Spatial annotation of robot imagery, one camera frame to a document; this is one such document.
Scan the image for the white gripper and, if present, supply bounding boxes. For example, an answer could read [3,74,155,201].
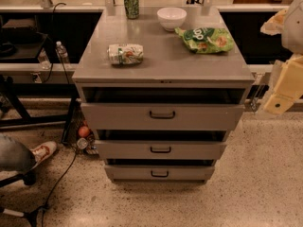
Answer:
[263,55,303,114]

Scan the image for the grey bottom drawer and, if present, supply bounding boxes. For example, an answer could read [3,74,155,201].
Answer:
[104,166,215,182]

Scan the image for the grey drawer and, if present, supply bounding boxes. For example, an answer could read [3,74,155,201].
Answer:
[81,103,244,131]
[96,140,226,160]
[104,166,215,182]

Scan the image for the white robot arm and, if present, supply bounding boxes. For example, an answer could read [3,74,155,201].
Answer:
[260,0,303,115]

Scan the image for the grey drawer cabinet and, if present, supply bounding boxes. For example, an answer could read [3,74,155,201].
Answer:
[71,5,256,185]

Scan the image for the grey middle drawer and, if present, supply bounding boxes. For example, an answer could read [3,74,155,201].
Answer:
[96,140,226,160]

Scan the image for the grey top drawer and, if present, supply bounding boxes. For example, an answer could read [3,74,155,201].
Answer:
[81,103,244,131]

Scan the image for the green chip bag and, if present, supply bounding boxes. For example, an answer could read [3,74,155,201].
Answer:
[174,27,234,54]

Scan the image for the white bowl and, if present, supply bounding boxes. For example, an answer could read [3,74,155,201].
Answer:
[157,8,187,31]

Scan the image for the white lying soda can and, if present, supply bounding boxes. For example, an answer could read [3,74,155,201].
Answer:
[107,44,143,65]

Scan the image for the green standing soda can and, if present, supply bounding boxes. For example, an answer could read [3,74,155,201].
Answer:
[124,0,139,19]

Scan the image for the orange fruit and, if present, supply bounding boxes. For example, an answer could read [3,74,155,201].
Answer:
[78,126,90,138]

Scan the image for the clear water bottle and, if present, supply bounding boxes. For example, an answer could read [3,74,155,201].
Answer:
[56,41,70,65]

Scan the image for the white red sneaker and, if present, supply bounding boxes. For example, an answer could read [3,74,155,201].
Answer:
[31,141,57,167]

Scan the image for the black chair base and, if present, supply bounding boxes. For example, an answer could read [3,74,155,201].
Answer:
[0,170,48,227]

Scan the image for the grey jeans leg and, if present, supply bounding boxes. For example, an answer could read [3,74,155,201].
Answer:
[0,134,36,172]

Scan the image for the black floor cable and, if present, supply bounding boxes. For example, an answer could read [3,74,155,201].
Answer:
[40,148,80,227]

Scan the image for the black side table frame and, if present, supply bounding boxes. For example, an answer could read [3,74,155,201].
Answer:
[0,31,80,145]

